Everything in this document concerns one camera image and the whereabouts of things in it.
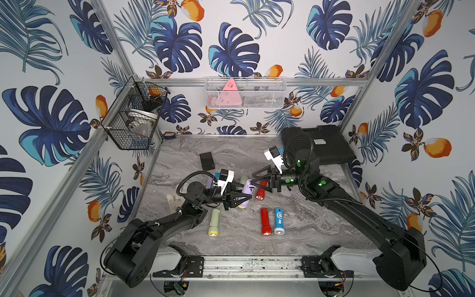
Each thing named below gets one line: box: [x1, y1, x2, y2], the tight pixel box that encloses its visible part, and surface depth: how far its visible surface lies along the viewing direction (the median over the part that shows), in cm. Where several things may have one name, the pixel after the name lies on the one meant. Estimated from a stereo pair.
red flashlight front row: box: [260, 207, 273, 237], surface depth 87 cm
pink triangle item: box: [211, 77, 243, 106], surface depth 92 cm
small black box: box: [199, 151, 216, 171], surface depth 108 cm
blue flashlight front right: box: [273, 207, 286, 236], surface depth 87 cm
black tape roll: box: [164, 131, 176, 140], surface depth 124 cm
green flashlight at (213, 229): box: [207, 208, 221, 237], surface depth 85 cm
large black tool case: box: [280, 124, 356, 165], surface depth 112 cm
